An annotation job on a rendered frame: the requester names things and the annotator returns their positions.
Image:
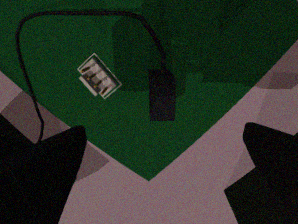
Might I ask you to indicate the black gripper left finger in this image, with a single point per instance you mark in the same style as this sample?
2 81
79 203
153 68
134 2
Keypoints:
35 182

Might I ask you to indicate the green circuit board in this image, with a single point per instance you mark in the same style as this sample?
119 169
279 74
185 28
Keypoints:
93 71

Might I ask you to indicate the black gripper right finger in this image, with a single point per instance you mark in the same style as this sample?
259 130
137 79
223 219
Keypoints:
275 155

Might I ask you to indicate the black cable with plug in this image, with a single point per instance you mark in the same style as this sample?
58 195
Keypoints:
162 83

